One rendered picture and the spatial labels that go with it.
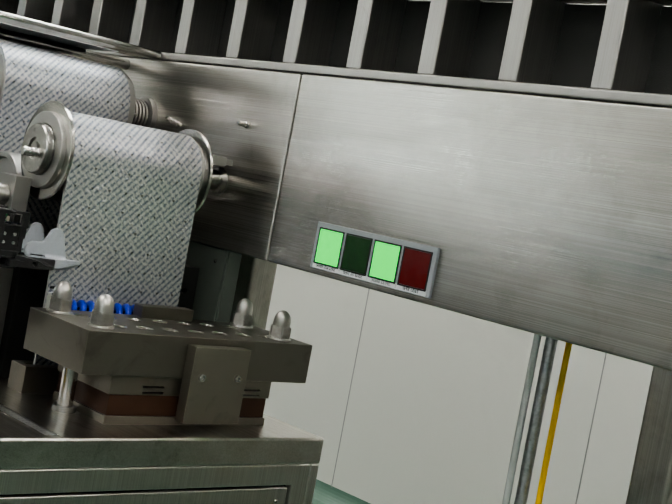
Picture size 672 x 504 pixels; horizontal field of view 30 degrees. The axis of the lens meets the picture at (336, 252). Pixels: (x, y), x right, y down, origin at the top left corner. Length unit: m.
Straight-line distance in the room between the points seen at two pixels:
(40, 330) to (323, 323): 3.58
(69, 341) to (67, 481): 0.19
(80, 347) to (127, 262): 0.27
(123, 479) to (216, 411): 0.19
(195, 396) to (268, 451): 0.14
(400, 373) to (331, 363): 0.40
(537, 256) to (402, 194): 0.26
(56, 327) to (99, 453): 0.20
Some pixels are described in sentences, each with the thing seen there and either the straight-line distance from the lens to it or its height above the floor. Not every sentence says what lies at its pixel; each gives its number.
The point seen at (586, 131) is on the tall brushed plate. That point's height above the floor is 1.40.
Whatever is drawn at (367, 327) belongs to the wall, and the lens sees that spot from 5.11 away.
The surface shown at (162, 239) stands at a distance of 1.97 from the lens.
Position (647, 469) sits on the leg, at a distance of 1.69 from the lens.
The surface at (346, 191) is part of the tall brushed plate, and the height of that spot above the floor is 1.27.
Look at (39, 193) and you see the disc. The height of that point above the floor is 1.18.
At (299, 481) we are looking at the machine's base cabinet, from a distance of 1.90.
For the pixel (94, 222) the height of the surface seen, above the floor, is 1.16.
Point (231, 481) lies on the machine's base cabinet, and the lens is 1.82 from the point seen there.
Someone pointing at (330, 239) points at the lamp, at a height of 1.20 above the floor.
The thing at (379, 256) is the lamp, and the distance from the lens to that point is 1.78.
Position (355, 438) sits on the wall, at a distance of 5.14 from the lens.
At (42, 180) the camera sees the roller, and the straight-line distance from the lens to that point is 1.89.
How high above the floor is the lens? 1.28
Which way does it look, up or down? 3 degrees down
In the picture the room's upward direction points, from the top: 11 degrees clockwise
